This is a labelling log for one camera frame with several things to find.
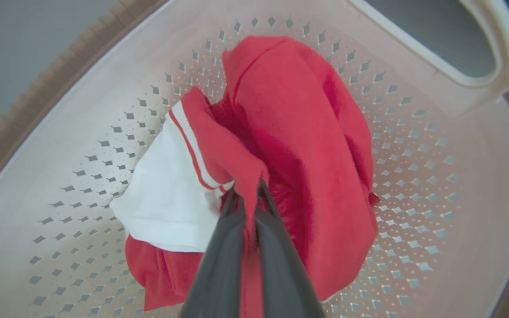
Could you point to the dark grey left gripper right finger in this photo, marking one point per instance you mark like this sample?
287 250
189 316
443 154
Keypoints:
281 282

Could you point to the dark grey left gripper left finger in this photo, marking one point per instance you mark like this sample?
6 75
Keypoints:
219 274

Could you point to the red white-trimmed jersey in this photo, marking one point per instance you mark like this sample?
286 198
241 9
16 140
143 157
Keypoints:
166 198

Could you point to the plain red garment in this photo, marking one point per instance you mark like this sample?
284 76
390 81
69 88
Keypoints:
303 132

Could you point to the cream perforated laundry basket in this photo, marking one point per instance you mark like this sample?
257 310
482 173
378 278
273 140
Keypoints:
60 132

